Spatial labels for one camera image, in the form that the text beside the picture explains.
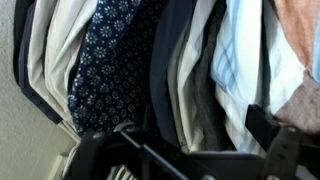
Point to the light blue garment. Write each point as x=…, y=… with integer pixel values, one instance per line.
x=317, y=50

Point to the white baseboard trim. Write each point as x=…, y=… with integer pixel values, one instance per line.
x=61, y=168

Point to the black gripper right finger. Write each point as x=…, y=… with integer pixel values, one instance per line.
x=280, y=153

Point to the rust brown garment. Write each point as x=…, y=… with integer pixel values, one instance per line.
x=296, y=26

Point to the striped blue shirt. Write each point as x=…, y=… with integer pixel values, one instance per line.
x=240, y=50

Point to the white grey shirt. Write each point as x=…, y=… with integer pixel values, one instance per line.
x=186, y=83

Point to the grey knit garment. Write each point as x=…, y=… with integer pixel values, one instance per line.
x=206, y=100

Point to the cream shirt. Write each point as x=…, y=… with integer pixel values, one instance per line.
x=63, y=43

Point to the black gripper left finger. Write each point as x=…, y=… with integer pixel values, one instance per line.
x=90, y=156

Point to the navy floral print shirt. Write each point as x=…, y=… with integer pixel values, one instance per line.
x=110, y=66

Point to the dark shirt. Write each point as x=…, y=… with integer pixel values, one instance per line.
x=23, y=66

